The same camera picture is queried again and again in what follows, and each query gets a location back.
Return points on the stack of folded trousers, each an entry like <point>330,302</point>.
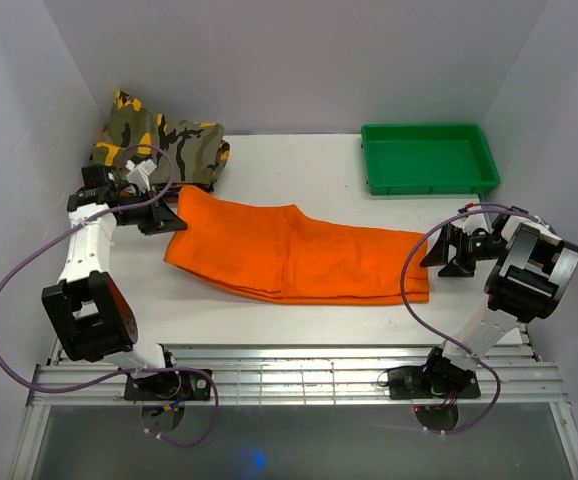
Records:
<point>173,192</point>

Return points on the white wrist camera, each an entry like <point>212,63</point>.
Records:
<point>475,221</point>
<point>138,174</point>

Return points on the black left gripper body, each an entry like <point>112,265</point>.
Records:
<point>143,217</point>

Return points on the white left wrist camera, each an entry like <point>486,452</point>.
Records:
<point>138,174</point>

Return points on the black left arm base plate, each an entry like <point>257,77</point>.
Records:
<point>168,387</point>

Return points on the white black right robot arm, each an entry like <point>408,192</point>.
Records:
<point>533,267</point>

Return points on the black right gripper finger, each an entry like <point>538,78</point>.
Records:
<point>458,269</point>
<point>438,255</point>

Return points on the orange trousers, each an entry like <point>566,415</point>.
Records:
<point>280,255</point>

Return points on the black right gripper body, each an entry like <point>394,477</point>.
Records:
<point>469,249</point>

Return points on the aluminium table frame rail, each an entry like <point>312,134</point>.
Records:
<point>354,375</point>

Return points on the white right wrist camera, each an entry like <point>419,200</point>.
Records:
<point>475,221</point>

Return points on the green plastic tray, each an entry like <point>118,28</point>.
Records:
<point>428,159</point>

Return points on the camouflage folded trousers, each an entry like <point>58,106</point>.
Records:
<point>185,152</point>

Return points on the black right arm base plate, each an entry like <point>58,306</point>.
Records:
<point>421,382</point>

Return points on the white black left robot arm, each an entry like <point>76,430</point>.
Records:
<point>91,317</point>

